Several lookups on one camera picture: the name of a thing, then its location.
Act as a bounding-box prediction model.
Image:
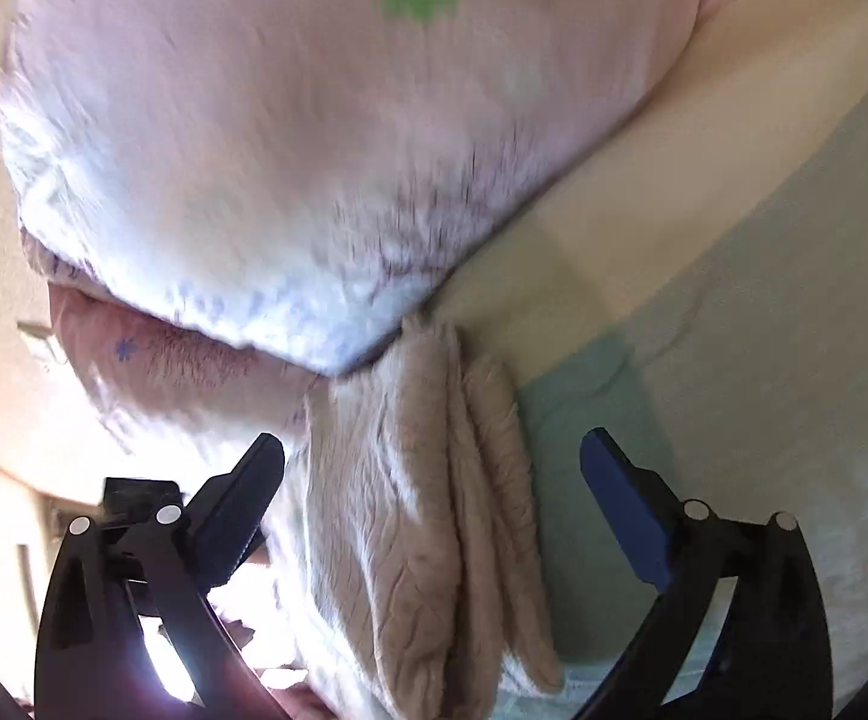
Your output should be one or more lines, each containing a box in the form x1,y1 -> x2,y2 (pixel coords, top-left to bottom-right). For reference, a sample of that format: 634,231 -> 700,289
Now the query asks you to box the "right floral pillow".
0,0 -> 728,452

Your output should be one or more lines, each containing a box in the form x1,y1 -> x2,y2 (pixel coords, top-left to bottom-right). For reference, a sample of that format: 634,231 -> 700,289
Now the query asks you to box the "patchwork floral bed sheet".
435,0 -> 868,718

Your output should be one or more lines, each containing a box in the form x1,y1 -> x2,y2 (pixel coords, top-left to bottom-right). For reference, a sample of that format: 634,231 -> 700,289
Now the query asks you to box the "beige cable-knit sweater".
269,320 -> 564,718

